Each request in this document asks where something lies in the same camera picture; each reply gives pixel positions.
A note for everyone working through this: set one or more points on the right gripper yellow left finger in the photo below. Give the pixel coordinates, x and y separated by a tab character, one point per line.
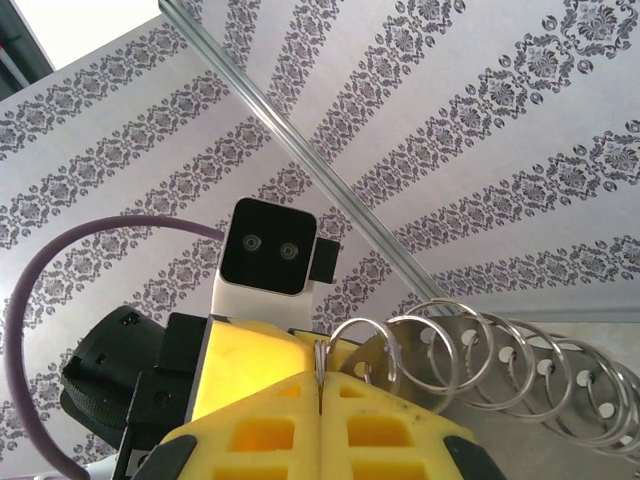
260	440

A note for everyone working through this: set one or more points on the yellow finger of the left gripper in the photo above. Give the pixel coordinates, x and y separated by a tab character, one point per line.
332	357
250	370

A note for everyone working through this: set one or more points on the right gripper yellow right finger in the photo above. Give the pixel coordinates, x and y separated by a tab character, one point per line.
390	440

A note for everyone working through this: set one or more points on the metal band with key rings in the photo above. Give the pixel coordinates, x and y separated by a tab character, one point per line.
440	370

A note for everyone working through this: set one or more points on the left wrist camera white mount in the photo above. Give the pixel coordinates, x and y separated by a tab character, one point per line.
270	250

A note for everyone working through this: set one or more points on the aluminium frame post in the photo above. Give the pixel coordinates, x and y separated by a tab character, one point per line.
300	150

